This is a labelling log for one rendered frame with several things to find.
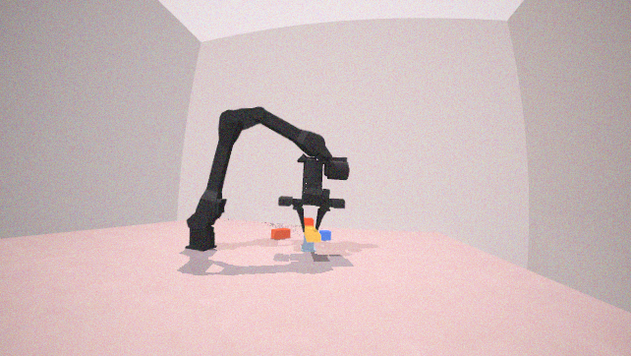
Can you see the orange-red block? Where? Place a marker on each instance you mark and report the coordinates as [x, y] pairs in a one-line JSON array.
[[280, 233]]

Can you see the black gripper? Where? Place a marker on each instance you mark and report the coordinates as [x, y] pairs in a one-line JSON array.
[[298, 203]]

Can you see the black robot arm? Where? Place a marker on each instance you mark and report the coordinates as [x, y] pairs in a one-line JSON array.
[[231, 125]]

